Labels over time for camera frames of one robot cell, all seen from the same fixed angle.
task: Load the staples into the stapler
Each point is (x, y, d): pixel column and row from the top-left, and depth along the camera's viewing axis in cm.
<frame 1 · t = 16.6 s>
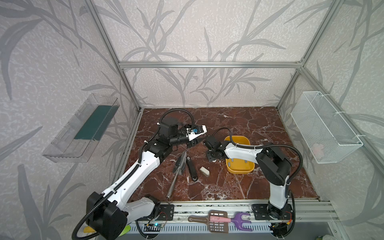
left hand: (205, 127, 70), fingers open
right hand: (210, 149, 95), fingers open
yellow plastic tray: (239, 166, 89), point 3 cm above the table

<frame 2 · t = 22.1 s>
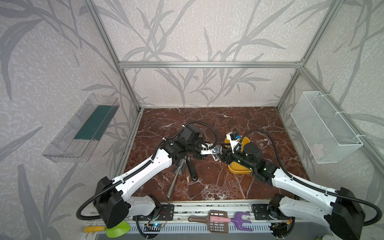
left hand: (212, 141, 74), fingers closed
right hand: (218, 142, 76), fingers open
the named things where they were.

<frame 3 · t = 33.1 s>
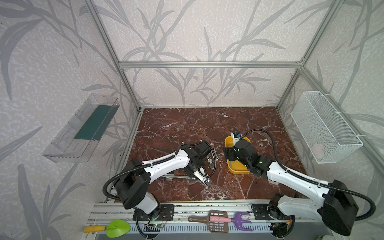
left hand: (199, 163, 84), fingers open
right hand: (228, 142, 83), fingers open
the named things where they were.

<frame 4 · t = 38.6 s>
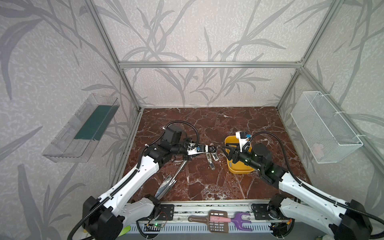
left hand: (203, 142, 72), fingers open
right hand: (223, 142, 73), fingers open
the named things where they were.

